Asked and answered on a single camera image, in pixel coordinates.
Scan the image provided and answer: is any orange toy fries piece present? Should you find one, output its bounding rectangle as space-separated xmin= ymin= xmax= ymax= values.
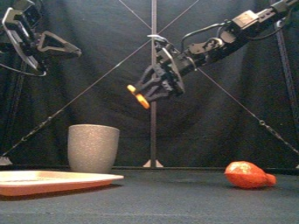
xmin=125 ymin=84 xmax=152 ymax=110

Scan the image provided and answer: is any grey speckled cup bowl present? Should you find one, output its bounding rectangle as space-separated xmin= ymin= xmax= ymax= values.
xmin=66 ymin=123 xmax=121 ymax=175

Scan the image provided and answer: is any red toy chicken drumstick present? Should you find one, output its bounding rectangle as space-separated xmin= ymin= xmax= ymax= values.
xmin=222 ymin=160 xmax=277 ymax=190

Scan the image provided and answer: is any orange plastic tray plate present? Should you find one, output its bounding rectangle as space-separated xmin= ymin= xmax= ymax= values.
xmin=0 ymin=170 xmax=125 ymax=197

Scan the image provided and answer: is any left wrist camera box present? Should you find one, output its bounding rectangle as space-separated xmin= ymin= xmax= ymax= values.
xmin=12 ymin=0 xmax=42 ymax=23

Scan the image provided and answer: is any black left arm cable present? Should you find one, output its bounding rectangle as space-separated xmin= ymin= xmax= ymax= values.
xmin=0 ymin=62 xmax=49 ymax=78

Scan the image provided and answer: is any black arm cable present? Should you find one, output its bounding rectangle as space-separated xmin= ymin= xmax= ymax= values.
xmin=180 ymin=18 xmax=235 ymax=53
xmin=0 ymin=62 xmax=49 ymax=78

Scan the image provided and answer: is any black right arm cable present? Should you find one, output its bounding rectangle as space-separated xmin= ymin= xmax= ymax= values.
xmin=180 ymin=18 xmax=235 ymax=53

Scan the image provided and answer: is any vertical metal frame pole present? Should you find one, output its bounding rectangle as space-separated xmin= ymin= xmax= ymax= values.
xmin=149 ymin=0 xmax=158 ymax=169

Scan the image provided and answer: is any thin diagonal brace wire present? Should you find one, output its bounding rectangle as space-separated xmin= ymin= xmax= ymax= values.
xmin=116 ymin=0 xmax=299 ymax=155
xmin=0 ymin=0 xmax=201 ymax=158

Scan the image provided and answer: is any silver pole foot bracket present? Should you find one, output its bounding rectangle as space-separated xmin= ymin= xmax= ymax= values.
xmin=141 ymin=158 xmax=164 ymax=169

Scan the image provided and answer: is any slanted black frame post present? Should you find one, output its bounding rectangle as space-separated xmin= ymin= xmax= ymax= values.
xmin=269 ymin=0 xmax=299 ymax=130

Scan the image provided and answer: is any silver corner floor bracket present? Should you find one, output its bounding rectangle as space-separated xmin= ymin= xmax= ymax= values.
xmin=0 ymin=156 xmax=14 ymax=167

